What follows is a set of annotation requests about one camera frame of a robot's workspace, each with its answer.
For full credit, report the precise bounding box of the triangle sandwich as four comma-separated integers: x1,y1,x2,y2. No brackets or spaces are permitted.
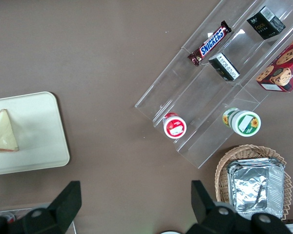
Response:
0,109,20,153

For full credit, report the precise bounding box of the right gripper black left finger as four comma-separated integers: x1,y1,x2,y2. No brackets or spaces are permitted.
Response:
8,180,83,234

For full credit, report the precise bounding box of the light wicker basket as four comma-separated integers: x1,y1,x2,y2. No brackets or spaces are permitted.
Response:
214,144,293,221

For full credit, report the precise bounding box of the aluminium foil tray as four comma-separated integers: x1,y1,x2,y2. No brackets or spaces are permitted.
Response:
226,157,286,220

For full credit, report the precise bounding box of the small black carton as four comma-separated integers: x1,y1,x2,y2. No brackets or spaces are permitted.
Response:
246,5,287,40
208,52,241,82

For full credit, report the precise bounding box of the red lid white cup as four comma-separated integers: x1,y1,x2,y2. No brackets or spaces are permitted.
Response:
163,112,188,139

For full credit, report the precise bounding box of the green lid white cup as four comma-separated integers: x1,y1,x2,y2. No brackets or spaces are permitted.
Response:
222,107,261,137

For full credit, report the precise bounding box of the cream plastic tray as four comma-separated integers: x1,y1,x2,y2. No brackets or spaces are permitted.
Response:
0,91,71,176

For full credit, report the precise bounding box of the red plaid cookie box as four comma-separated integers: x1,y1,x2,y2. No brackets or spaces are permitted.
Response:
255,31,293,93

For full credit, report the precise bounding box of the clear acrylic stepped shelf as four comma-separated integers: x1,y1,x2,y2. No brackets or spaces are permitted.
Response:
134,0,293,169

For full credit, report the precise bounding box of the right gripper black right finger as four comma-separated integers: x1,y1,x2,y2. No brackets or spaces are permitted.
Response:
187,180,253,234

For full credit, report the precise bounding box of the snickers chocolate bar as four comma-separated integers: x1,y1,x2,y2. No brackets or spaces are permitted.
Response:
187,20,232,67

